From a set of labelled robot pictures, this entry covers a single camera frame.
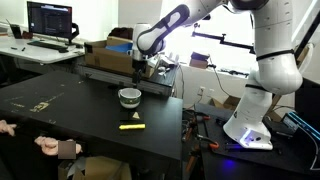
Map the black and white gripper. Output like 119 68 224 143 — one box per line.
132 23 151 87

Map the green and white mug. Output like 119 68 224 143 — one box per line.
118 88 142 109

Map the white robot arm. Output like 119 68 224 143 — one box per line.
134 0 303 150

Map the person's right hand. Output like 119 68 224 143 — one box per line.
34 136 59 156

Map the person's left hand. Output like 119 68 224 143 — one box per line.
0 120 17 136

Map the cardboard box with blue sheet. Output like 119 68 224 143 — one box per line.
83 36 162 79

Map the black block with triangle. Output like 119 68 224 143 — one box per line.
120 111 144 121

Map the person's dark hair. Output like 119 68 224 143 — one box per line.
109 27 133 40

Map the yellow marker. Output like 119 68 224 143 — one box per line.
119 124 146 130

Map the small dark box on cardboard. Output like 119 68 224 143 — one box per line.
189 52 209 69

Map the black keyboard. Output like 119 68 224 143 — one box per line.
27 41 69 53

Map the open cardboard box on floor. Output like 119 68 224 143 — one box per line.
211 96 240 110

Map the computer monitor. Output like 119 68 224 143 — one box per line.
27 1 79 46

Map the cardboard box under table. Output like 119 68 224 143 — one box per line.
58 156 132 180

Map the orange black clamp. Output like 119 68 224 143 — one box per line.
196 134 219 150

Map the white desk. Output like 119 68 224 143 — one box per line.
0 34 85 64

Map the black tablet stand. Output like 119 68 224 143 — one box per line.
7 20 22 39

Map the black device with blue edge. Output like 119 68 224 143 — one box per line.
282 112 320 141

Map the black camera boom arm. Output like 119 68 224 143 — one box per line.
191 30 257 54

